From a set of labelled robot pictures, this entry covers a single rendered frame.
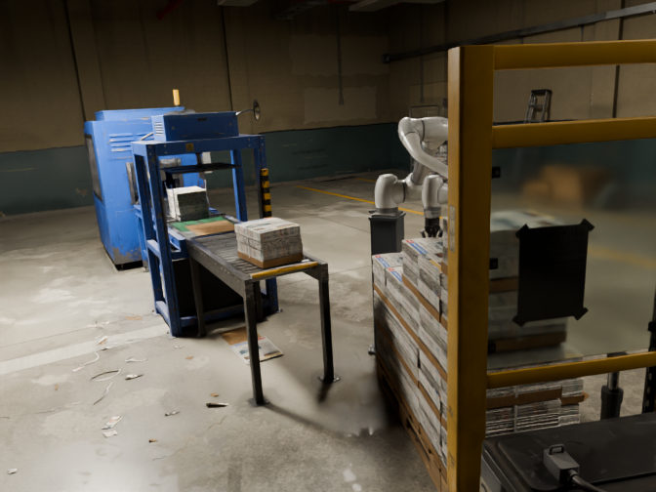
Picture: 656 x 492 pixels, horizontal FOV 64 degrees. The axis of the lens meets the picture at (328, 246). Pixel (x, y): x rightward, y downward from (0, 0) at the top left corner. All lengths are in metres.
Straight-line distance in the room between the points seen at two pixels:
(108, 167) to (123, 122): 0.53
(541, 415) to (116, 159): 5.34
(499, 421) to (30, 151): 10.44
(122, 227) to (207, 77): 6.18
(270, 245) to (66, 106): 8.77
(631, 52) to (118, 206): 5.67
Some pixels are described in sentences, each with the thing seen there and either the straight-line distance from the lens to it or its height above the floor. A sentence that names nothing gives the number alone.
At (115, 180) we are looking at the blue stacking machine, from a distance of 6.50.
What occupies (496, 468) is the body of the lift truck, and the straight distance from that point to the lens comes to 1.57.
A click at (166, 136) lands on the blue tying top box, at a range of 4.32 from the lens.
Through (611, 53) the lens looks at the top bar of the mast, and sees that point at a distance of 1.63.
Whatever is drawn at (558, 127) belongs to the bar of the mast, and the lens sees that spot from 1.55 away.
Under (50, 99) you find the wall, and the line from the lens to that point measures 11.59.
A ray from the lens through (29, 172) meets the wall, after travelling 11.59.
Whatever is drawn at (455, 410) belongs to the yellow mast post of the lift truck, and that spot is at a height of 0.83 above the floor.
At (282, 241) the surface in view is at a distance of 3.24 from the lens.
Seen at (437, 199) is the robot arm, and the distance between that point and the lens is 2.67.
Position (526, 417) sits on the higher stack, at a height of 0.55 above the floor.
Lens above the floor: 1.71
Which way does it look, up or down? 14 degrees down
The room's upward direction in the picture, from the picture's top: 3 degrees counter-clockwise
